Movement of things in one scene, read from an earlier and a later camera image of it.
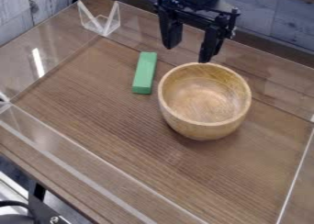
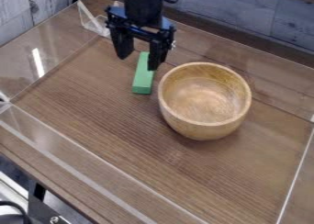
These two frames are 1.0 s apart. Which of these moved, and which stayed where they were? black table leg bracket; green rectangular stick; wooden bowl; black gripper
Moved: black gripper
Stayed: black table leg bracket; green rectangular stick; wooden bowl
